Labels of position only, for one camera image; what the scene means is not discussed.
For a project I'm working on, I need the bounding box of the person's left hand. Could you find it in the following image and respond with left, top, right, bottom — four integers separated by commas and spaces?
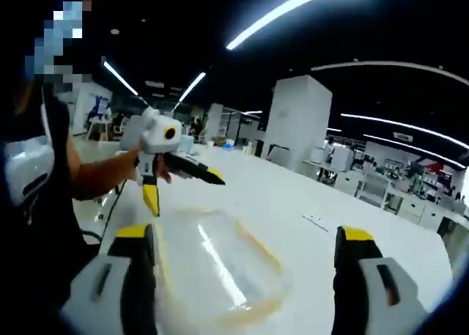
123, 148, 173, 185

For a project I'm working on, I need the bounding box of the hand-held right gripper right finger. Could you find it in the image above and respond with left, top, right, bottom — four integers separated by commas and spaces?
330, 224, 429, 335

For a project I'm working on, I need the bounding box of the clear plastic storage box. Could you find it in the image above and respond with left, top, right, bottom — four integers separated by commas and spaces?
155, 204, 295, 324

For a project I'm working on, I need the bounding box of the white chest device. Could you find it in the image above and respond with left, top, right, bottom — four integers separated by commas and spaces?
2, 136, 56, 208

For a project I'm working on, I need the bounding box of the black cable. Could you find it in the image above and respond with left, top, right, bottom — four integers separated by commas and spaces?
96, 178, 130, 241

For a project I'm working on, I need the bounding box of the row of white desks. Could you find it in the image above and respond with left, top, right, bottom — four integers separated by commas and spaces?
303, 158, 469, 232

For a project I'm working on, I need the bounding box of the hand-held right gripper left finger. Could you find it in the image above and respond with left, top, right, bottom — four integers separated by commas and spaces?
59, 222, 159, 335

